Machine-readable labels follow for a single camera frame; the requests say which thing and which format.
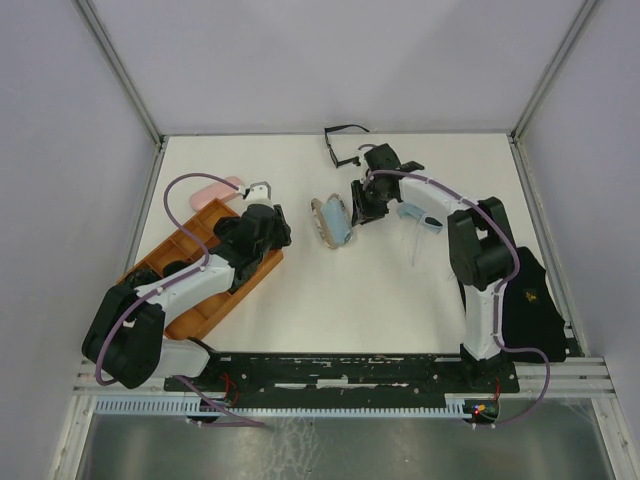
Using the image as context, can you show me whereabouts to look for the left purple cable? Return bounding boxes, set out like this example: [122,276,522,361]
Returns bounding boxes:
[93,172,266,431]

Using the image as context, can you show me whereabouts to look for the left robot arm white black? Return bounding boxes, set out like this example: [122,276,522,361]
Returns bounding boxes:
[81,203,291,390]

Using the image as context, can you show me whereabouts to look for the pink glasses case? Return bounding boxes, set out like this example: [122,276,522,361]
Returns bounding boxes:
[189,176,244,212]

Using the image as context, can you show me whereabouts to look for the rolled black tie lower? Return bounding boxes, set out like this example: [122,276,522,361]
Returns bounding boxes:
[124,268,161,288]

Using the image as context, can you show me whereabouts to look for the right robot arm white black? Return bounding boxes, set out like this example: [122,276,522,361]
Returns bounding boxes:
[351,144,520,391]

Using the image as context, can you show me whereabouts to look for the aluminium frame post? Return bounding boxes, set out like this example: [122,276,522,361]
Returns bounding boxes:
[509,0,601,144]
[74,0,166,146]

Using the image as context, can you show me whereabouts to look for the light blue cleaning cloth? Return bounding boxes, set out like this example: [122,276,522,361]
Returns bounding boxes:
[320,195,353,249]

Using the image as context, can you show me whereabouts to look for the black frame eyeglasses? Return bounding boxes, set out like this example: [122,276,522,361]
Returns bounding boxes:
[323,124,371,170]

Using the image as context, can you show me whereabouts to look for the left aluminium frame post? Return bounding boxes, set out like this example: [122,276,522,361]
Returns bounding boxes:
[74,0,166,146]

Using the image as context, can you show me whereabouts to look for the rolled black tie upper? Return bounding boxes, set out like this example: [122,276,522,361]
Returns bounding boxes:
[213,216,242,242]

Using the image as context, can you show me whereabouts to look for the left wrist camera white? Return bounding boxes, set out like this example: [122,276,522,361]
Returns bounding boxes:
[238,181,273,207]

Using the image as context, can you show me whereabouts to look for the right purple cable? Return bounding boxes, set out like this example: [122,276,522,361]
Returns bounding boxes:
[357,143,554,431]

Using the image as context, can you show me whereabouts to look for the white slotted cable duct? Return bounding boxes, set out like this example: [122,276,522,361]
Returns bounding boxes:
[93,392,476,416]

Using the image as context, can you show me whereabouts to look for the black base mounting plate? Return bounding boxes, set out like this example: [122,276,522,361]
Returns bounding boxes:
[191,352,520,410]

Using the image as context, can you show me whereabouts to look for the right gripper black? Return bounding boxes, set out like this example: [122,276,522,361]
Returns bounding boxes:
[350,178,392,225]

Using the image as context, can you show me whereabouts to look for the aluminium front rail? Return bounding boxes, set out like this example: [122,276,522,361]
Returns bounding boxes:
[511,357,616,399]

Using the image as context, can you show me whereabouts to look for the purple cable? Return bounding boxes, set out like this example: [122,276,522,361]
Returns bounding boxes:
[93,172,266,431]
[357,143,554,431]

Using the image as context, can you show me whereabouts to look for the right aluminium frame post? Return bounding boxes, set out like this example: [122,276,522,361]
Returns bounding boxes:
[509,0,601,144]

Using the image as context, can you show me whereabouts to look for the rolled black tie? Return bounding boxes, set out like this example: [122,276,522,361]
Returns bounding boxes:
[213,216,242,242]
[124,268,161,288]

